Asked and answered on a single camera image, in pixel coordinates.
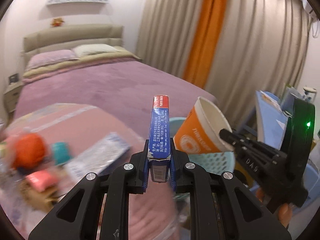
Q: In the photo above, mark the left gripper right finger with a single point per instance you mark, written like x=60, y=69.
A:
x=221, y=206

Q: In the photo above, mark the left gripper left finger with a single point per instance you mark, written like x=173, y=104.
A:
x=97, y=207

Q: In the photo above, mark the orange paper cup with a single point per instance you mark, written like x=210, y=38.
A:
x=199, y=133

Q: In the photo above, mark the blue red small box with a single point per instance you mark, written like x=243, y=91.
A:
x=159, y=148

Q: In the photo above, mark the person's right hand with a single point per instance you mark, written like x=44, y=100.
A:
x=285, y=211

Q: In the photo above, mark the light blue laundry basket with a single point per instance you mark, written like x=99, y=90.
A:
x=216, y=163

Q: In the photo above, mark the light blue desk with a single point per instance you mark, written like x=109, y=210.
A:
x=269, y=125

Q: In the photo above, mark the white blue flat package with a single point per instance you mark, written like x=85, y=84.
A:
x=97, y=157

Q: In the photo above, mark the pink red snack packet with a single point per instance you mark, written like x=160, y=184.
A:
x=41, y=180

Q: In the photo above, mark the teal small cup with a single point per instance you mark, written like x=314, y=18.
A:
x=61, y=153

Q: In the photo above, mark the pink round table cloth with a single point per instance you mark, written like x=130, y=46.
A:
x=98, y=140

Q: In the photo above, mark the orange plastic bag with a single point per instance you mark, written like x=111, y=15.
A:
x=30, y=150

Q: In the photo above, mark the purple bed blanket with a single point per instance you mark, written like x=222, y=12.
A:
x=123, y=89

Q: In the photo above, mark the beige curtain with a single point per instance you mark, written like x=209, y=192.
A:
x=262, y=46

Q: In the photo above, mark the beige nightstand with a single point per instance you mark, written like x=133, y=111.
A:
x=11, y=96

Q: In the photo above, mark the white dotted pillow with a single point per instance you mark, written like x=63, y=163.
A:
x=92, y=49

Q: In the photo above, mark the purple pillow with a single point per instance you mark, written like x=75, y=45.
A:
x=51, y=57

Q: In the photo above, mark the white air conditioner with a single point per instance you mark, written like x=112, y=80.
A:
x=308, y=8

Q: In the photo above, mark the beige upholstered headboard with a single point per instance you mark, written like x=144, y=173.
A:
x=70, y=36

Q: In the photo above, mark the orange plush toy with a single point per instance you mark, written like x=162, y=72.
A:
x=57, y=22

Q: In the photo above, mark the orange curtain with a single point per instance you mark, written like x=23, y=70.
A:
x=206, y=37

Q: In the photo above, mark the black picture frame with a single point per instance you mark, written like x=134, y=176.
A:
x=13, y=78

